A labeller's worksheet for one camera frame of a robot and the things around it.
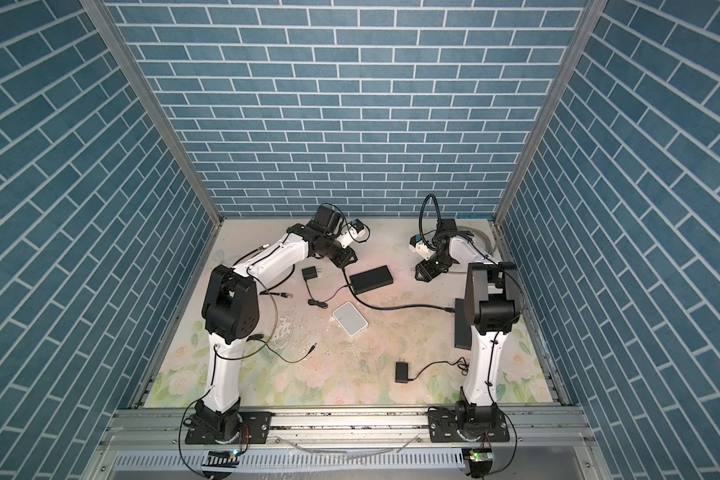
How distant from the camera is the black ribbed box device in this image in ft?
3.31

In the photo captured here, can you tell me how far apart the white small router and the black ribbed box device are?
7cm

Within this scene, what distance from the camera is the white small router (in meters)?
0.91
